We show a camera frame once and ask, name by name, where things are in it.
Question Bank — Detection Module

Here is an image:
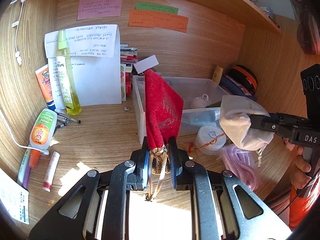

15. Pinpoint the pink braided rope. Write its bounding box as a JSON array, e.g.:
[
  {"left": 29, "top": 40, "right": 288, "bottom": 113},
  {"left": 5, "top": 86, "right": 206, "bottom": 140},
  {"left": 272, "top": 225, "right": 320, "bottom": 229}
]
[{"left": 216, "top": 144, "right": 259, "bottom": 192}]

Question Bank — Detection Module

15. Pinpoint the white round lidded container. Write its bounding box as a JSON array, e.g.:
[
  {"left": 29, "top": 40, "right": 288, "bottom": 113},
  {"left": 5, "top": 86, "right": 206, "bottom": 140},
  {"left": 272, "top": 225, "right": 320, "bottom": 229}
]
[{"left": 195, "top": 125, "right": 226, "bottom": 155}]

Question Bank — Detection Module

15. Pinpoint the white cloth drawstring bag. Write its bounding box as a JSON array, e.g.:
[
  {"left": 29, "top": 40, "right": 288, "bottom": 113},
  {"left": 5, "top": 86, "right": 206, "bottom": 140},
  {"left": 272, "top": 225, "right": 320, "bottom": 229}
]
[{"left": 219, "top": 95, "right": 274, "bottom": 154}]

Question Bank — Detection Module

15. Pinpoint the red velvet pouch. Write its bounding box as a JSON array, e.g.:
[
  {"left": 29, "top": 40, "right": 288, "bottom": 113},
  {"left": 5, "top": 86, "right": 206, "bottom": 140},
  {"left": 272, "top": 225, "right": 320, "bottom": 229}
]
[{"left": 145, "top": 69, "right": 184, "bottom": 150}]

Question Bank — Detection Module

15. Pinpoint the blue Max staples box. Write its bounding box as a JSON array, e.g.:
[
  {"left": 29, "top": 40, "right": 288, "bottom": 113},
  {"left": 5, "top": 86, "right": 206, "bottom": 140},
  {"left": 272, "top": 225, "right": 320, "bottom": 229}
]
[{"left": 181, "top": 109, "right": 220, "bottom": 127}]

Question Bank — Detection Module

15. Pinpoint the person right hand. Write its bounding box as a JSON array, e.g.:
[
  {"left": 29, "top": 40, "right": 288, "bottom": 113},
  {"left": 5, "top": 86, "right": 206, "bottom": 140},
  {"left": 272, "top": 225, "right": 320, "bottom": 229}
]
[{"left": 284, "top": 138, "right": 311, "bottom": 190}]

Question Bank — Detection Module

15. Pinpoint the white red lip balm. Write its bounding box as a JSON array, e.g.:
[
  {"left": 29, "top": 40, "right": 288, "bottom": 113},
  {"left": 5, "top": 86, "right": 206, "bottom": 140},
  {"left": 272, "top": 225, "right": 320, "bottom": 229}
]
[{"left": 42, "top": 152, "right": 60, "bottom": 192}]

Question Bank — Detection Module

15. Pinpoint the purple pen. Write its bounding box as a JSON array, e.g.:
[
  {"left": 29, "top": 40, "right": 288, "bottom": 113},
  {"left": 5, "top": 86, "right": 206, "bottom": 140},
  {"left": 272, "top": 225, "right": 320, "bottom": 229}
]
[{"left": 17, "top": 149, "right": 31, "bottom": 189}]

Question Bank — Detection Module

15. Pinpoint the white printed card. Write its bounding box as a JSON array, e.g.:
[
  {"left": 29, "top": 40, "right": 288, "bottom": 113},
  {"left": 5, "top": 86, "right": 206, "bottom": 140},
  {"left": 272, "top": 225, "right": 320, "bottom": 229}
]
[{"left": 0, "top": 170, "right": 29, "bottom": 225}]

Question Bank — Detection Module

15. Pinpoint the black orange round case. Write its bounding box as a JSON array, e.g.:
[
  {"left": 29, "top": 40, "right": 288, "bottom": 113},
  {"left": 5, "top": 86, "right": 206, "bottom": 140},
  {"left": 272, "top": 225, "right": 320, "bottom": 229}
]
[{"left": 227, "top": 64, "right": 258, "bottom": 95}]

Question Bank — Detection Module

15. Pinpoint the blue zip pouch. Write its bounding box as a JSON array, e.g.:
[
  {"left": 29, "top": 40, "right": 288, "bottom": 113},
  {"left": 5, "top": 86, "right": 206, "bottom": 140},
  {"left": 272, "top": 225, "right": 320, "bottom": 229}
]
[{"left": 219, "top": 75, "right": 257, "bottom": 101}]

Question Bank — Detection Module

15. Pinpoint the white orange lotion tube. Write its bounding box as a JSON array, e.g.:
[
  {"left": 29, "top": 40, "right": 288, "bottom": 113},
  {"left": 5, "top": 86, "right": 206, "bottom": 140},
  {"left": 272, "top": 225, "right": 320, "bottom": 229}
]
[{"left": 28, "top": 108, "right": 58, "bottom": 169}]

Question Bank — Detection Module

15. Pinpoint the black metal pen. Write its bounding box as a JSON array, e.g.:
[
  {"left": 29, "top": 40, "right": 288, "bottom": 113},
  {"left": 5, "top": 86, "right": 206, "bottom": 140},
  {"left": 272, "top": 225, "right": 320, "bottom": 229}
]
[{"left": 54, "top": 109, "right": 81, "bottom": 124}]

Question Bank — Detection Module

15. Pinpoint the yellow lotion bottle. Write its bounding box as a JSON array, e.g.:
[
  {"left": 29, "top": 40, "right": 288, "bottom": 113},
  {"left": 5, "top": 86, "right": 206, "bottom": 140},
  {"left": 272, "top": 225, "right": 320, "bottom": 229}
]
[{"left": 212, "top": 65, "right": 223, "bottom": 84}]

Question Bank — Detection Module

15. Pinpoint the yellow-green spray bottle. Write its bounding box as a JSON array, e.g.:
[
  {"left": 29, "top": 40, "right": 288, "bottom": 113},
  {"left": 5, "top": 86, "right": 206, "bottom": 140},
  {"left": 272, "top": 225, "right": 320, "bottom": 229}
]
[{"left": 56, "top": 29, "right": 82, "bottom": 116}]

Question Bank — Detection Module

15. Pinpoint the clear plastic storage bin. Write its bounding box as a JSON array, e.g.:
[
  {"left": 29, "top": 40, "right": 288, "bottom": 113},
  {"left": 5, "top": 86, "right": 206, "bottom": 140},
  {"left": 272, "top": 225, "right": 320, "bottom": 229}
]
[{"left": 132, "top": 75, "right": 227, "bottom": 144}]

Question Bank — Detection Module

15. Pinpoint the orange sunscreen tube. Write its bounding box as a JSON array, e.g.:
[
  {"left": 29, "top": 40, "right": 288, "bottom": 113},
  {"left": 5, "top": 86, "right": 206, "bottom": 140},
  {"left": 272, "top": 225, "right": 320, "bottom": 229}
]
[{"left": 35, "top": 64, "right": 56, "bottom": 111}]

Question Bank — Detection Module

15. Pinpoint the fruit sticker sheet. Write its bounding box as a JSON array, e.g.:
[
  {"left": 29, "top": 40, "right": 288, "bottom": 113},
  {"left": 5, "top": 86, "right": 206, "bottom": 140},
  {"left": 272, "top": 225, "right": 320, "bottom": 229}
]
[{"left": 120, "top": 64, "right": 126, "bottom": 101}]

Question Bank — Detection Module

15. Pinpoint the white small box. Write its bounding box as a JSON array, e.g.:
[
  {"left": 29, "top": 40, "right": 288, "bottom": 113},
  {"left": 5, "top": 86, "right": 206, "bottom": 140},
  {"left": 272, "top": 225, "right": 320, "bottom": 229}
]
[{"left": 133, "top": 55, "right": 159, "bottom": 74}]

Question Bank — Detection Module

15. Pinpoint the white folded paper sheet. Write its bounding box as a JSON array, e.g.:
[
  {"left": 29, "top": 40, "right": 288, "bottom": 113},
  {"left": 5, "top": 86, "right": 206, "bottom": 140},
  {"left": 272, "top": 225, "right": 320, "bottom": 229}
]
[{"left": 44, "top": 24, "right": 123, "bottom": 107}]

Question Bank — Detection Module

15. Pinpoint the stack of booklets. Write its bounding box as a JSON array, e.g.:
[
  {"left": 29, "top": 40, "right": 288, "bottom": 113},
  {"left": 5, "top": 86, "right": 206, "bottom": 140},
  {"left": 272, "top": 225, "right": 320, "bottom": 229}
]
[{"left": 120, "top": 43, "right": 138, "bottom": 73}]

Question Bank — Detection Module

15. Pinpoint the green sticky note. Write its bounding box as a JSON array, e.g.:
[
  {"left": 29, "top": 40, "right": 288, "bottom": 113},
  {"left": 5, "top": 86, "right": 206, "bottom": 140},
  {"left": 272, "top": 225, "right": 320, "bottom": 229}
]
[{"left": 135, "top": 2, "right": 178, "bottom": 15}]

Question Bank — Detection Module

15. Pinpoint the orange sticky note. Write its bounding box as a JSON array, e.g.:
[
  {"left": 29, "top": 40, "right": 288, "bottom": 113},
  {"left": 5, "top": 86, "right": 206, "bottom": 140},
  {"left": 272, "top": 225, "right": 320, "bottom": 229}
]
[{"left": 128, "top": 9, "right": 189, "bottom": 33}]

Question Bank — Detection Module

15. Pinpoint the pink sticky note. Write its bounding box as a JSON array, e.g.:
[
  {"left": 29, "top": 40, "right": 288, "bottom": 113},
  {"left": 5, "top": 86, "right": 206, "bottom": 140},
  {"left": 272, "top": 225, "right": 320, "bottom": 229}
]
[{"left": 77, "top": 0, "right": 122, "bottom": 20}]

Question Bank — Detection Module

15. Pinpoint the white charging cable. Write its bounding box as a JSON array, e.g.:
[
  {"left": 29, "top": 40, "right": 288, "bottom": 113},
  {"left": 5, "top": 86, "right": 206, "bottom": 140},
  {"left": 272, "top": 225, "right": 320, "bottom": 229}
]
[{"left": 0, "top": 0, "right": 51, "bottom": 156}]

